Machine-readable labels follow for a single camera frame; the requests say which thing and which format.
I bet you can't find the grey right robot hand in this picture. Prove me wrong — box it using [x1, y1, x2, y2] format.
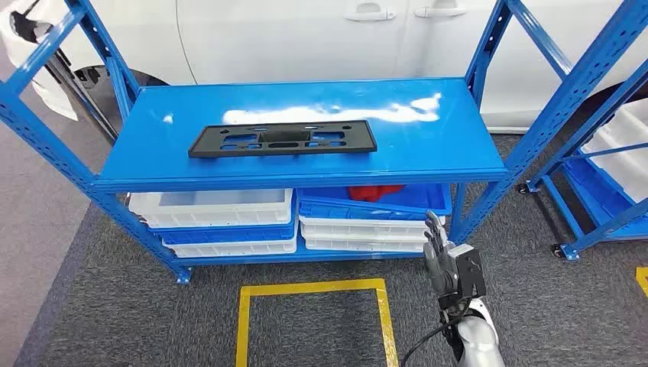
[423, 209, 461, 299]

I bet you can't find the black plastic plate part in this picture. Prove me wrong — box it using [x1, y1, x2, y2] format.
[188, 119, 378, 160]

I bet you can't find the red plastic part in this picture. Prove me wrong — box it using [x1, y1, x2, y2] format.
[347, 184, 406, 203]

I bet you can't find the blue wheeled shelf rack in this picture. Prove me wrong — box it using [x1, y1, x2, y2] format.
[516, 58, 648, 261]

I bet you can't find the blue metal shelf rack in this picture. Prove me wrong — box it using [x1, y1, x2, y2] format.
[0, 0, 648, 286]

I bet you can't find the blue plastic bin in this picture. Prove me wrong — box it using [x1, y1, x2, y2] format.
[150, 192, 299, 247]
[296, 183, 453, 222]

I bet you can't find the white car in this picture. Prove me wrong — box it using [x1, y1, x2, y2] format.
[0, 0, 648, 134]

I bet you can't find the black pole with round base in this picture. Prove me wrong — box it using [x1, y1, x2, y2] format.
[47, 47, 120, 144]

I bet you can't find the white car body panel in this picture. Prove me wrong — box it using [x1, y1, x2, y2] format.
[0, 0, 79, 122]

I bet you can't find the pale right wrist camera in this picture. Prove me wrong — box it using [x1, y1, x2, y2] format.
[447, 244, 488, 300]

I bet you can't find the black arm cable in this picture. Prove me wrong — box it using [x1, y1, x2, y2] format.
[400, 316, 467, 367]

